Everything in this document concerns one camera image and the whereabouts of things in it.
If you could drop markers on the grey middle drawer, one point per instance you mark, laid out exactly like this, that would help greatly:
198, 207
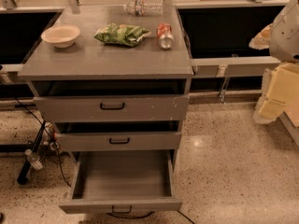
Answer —
118, 141

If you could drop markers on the red soda can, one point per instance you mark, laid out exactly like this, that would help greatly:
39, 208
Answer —
164, 34

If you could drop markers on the cardboard box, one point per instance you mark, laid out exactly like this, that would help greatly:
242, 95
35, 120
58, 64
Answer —
280, 88

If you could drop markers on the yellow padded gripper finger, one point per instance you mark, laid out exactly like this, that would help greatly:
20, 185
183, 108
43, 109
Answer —
261, 40

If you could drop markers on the beige bowl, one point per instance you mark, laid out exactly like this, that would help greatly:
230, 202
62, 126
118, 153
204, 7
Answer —
61, 36

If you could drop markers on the grey bottom drawer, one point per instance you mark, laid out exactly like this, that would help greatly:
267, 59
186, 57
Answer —
122, 182

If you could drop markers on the grey drawer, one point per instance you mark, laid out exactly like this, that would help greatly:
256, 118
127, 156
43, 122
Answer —
118, 141
122, 182
92, 108

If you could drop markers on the grey drawer cabinet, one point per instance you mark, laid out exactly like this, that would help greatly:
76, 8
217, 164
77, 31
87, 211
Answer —
92, 68

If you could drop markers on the black stand leg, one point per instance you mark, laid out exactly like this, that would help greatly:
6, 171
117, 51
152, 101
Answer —
22, 178

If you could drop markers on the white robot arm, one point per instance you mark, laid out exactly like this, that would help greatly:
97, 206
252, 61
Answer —
281, 37

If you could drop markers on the green chip bag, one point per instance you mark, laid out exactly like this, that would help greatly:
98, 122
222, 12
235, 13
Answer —
122, 34

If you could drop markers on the grey top drawer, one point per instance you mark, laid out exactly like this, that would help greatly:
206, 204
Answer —
92, 108

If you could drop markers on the small bottle on floor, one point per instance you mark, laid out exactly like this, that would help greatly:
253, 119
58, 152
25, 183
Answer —
34, 159

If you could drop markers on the clear plastic water bottle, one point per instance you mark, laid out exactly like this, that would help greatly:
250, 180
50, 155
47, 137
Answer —
144, 8

